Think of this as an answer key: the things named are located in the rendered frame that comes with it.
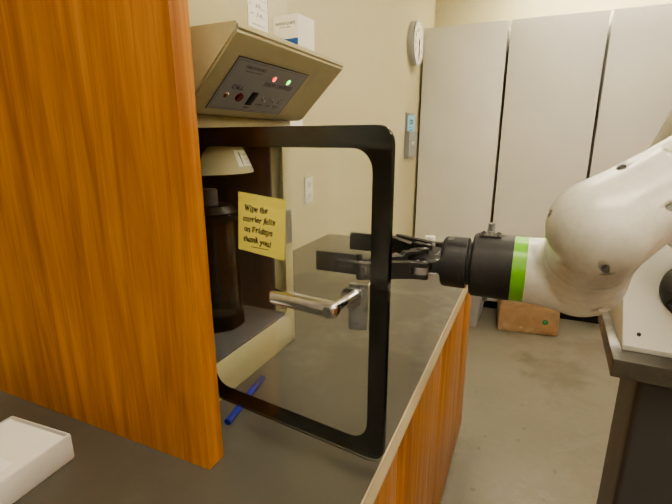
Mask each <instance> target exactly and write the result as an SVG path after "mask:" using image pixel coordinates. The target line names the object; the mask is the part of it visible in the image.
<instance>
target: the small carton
mask: <svg viewBox="0 0 672 504"><path fill-rule="evenodd" d="M273 35H274V36H277V37H279V38H282V39H284V40H287V41H289V42H292V43H295V44H297V45H300V46H302V47H305V48H307V49H310V50H312V51H314V20H312V19H310V18H308V17H306V16H303V15H301V14H299V13H295V14H289V15H283V16H277V17H273Z"/></svg>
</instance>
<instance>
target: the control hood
mask: <svg viewBox="0 0 672 504"><path fill-rule="evenodd" d="M190 34H191V46H192V59H193V72H194V85H195V97H196V110H197V114H207V115H220V116H234V117H247V118H260V119H274V120H287V121H300V119H303V117H304V116H305V115H306V114H307V112H308V111H309V110H310V109H311V107H312V106H313V105H314V104H315V103H316V101H317V100H318V99H319V98H320V96H321V95H322V94H323V93H324V91H325V90H326V89H327V88H328V87H329V85H330V84H331V83H332V82H333V80H334V79H335V78H336V77H337V75H338V74H339V73H340V72H341V70H342V68H343V64H342V62H340V61H337V60H335V59H332V58H330V57H327V56H325V55H322V54H320V53H317V52H315V51H312V50H310V49H307V48H305V47H302V46H300V45H297V44H295V43H292V42H289V41H287V40H284V39H282V38H279V37H277V36H274V35H272V34H269V33H267V32H264V31H262V30H259V29H257V28H254V27H252V26H249V25H247V24H244V23H242V22H239V21H237V20H234V21H226V22H219V23H211V24H203V25H196V26H190ZM239 55H240V56H243V57H247V58H250V59H254V60H257V61H261V62H264V63H268V64H272V65H275V66H279V67H282V68H286V69H289V70H293V71H296V72H300V73H303V74H307V75H309V76H308V78H307V79H306V80H305V82H304V83H303V84H302V86H301V87H300V88H299V89H298V91H297V92H296V93H295V95H294V96H293V97H292V98H291V100H290V101H289V102H288V104H287V105H286V106H285V108H284V109H283V110H282V111H281V113H280V114H279V115H278V114H267V113H257V112H246V111H236V110H225V109H215V108H205V107H206V105H207V104H208V102H209V101H210V99H211V98H212V96H213V95H214V93H215V92H216V90H217V89H218V87H219V85H220V84H221V82H222V81H223V79H224V78H225V76H226V75H227V73H228V72H229V70H230V69H231V67H232V66H233V64H234V63H235V61H236V60H237V58H238V57H239Z"/></svg>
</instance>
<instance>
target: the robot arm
mask: <svg viewBox="0 0 672 504"><path fill-rule="evenodd" d="M495 224H496V223H492V222H489V223H488V230H487V232H485V231H482V232H481V233H477V234H475V236H474V240H473V242H472V241H471V238H465V237H454V236H448V237H446V238H445V239H444V241H443V242H436V241H430V240H426V239H421V238H417V237H412V236H407V235H403V234H400V233H398V234H396V236H394V235H392V254H393V253H395V252H396V253H398V254H393V255H392V263H391V279H417V280H427V279H428V273H438V274H439V281H440V283H441V285H443V286H449V287H457V288H464V289H465V288H466V286H467V285H468V293H469V294H470V295H472V296H480V297H482V301H484V302H486V301H487V298H494V299H501V300H508V301H515V302H522V303H528V304H534V305H538V306H542V307H546V308H549V309H552V310H555V311H558V312H561V313H564V314H566V315H570V316H574V317H593V316H597V315H601V314H604V313H606V312H608V311H610V310H611V309H613V308H614V307H615V306H617V305H618V304H619V303H620V302H621V300H622V299H623V298H624V296H625V294H626V292H627V290H628V287H629V284H630V282H631V279H632V277H633V275H634V273H635V272H636V270H637V269H638V268H639V267H640V266H641V265H642V264H643V263H644V262H645V261H647V260H648V259H649V258H650V257H652V256H653V255H654V254H655V253H657V252H658V251H659V250H660V249H662V248H663V247H664V246H665V245H668V246H670V247H671V248H672V109H671V111H670V112H669V114H668V116H667V118H666V120H665V122H664V123H663V125H662V127H661V129H660V130H659V132H658V134H657V135H656V137H655V139H654V140H653V142H652V144H651V145H650V147H649V148H648V149H646V150H644V151H643V152H641V153H639V154H637V155H635V156H633V157H631V158H629V159H627V160H625V161H623V162H621V163H619V164H617V165H615V166H613V167H611V168H609V169H607V170H605V171H603V172H601V173H598V174H596V175H594V176H592V177H590V178H588V179H585V180H583V181H581V182H579V183H577V184H575V185H573V186H571V187H569V188H568V189H566V190H565V191H564V192H563V193H562V194H560V195H559V197H558V198H557V199H556V200H555V201H554V203H553V204H552V206H551V208H550V209H549V212H548V216H547V218H546V223H545V238H536V237H522V236H510V235H502V233H500V232H498V233H495ZM659 295H660V298H661V300H662V302H663V304H664V305H665V307H666V308H667V309H668V310H669V311H670V312H671V313H672V268H671V269H670V270H669V271H667V272H666V273H665V275H664V276H663V278H662V280H661V282H660V285H659Z"/></svg>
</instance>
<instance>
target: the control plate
mask: <svg viewBox="0 0 672 504"><path fill-rule="evenodd" d="M275 76H276V77H277V80H276V81H275V82H272V79H273V78H274V77H275ZM308 76H309V75H307V74H303V73H300V72H296V71H293V70H289V69H286V68H282V67H279V66H275V65H272V64H268V63H264V62H261V61H257V60H254V59H250V58H247V57H243V56H240V55H239V57H238V58H237V60H236V61H235V63H234V64H233V66H232V67H231V69H230V70H229V72H228V73H227V75H226V76H225V78H224V79H223V81H222V82H221V84H220V85H219V87H218V89H217V90H216V92H215V93H214V95H213V96H212V98H211V99H210V101H209V102H208V104H207V105H206V107H205V108H215V109H225V110H236V111H246V112H257V113H267V114H278V115H279V114H280V113H281V111H282V110H283V109H284V108H285V106H286V105H287V104H288V102H289V101H290V100H291V98H292V97H293V96H294V95H295V93H296V92H297V91H298V89H299V88H300V87H301V86H302V84H303V83H304V82H305V80H306V79H307V78H308ZM288 80H291V83H290V84H289V85H286V82H287V81H288ZM226 92H228V93H229V95H228V96H227V97H226V98H223V94H224V93H226ZM253 92H256V93H259V95H258V96H257V97H256V99H255V100H254V102H253V103H252V104H251V105H244V104H245V103H246V101H247V100H248V98H249V97H250V96H251V94H252V93H253ZM239 93H242V94H243V95H244V97H243V99H242V100H241V101H239V102H237V101H236V100H235V97H236V96H237V95H238V94H239ZM263 97H265V100H266V101H265V102H263V101H262V102H261V99H262V98H263ZM272 98H273V99H274V100H273V101H274V103H269V100H270V99H272ZM280 99H281V102H282V103H281V104H277V102H278V100H280Z"/></svg>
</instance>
